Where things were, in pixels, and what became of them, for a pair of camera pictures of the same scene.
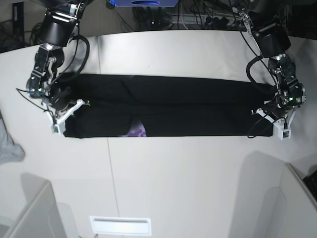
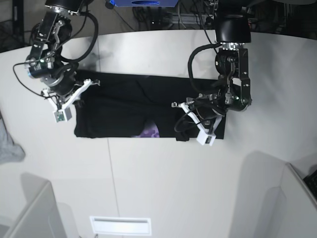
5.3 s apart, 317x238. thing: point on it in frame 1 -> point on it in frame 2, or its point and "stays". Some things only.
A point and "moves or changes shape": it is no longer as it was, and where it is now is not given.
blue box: [143, 3] stays
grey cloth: [10, 151] stays
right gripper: [275, 107] -> [210, 110]
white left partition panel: [41, 217] stays
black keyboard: [311, 182] stays
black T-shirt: [140, 106] moves or changes shape
